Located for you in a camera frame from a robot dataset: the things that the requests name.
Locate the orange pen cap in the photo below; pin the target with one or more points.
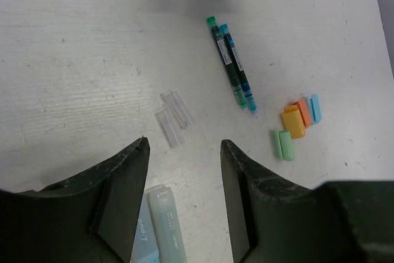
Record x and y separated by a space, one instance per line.
303 108

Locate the clear teal pen cap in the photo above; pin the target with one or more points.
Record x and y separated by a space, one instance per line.
178 109

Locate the green pen cap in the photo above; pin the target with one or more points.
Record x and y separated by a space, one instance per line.
282 145

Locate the teal thin pen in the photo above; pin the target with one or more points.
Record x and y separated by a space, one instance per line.
227 62

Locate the blue highlighter pen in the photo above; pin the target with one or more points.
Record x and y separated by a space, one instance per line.
145 247

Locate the yellow pen cap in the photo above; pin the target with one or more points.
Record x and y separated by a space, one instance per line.
293 123

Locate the blue capped pen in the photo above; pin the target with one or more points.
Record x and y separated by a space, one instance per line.
247 91

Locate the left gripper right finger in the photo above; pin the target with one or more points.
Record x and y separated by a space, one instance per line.
272 219

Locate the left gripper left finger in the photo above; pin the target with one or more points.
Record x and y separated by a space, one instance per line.
89 217

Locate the green highlighter pen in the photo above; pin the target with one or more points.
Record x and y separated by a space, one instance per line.
166 224

